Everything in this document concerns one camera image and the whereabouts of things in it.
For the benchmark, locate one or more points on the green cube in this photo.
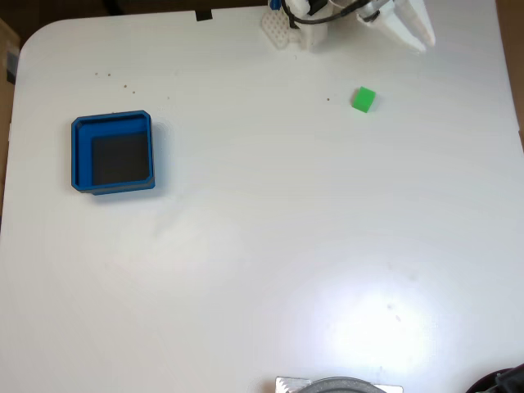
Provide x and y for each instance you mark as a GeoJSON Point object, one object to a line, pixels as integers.
{"type": "Point", "coordinates": [363, 99]}

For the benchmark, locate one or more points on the blue square box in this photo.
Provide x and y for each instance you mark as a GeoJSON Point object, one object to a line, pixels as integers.
{"type": "Point", "coordinates": [118, 157]}

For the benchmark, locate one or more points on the blue clamp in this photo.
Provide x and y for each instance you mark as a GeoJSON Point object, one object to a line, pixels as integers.
{"type": "Point", "coordinates": [274, 4]}

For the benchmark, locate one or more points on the black tape strip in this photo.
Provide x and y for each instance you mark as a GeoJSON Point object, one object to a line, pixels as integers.
{"type": "Point", "coordinates": [204, 15]}

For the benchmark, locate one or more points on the dark round stand base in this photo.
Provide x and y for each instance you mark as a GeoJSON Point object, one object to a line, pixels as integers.
{"type": "Point", "coordinates": [507, 382]}
{"type": "Point", "coordinates": [344, 385]}

